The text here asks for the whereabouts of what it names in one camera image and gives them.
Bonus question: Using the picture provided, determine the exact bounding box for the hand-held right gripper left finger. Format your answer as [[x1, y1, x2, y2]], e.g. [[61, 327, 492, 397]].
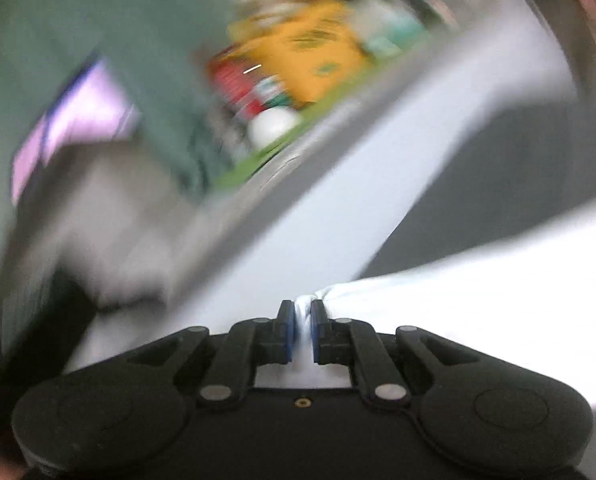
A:
[[128, 300, 297, 406]]

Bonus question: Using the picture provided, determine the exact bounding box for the green desk mat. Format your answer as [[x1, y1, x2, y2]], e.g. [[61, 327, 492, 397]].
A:
[[213, 95, 379, 191]]

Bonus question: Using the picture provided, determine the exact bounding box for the white and teal box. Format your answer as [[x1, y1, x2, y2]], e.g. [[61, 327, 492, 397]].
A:
[[358, 0, 434, 61]]

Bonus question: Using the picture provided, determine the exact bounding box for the white computer mouse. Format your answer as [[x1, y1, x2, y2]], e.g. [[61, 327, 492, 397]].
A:
[[247, 109, 303, 148]]

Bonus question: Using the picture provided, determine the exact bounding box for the open laptop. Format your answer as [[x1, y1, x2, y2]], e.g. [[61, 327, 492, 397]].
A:
[[10, 57, 141, 206]]

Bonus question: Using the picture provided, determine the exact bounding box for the grey bed sheet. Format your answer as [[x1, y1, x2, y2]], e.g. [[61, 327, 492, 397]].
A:
[[348, 75, 596, 281]]

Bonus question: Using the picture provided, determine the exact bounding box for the green curtain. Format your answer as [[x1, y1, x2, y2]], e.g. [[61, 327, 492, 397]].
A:
[[0, 0, 379, 201]]

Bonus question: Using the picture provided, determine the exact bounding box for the white shirt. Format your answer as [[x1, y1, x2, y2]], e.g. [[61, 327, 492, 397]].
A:
[[253, 195, 596, 411]]

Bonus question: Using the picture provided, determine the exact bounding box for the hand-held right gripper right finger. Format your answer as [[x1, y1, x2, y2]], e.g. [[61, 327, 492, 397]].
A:
[[310, 299, 479, 406]]

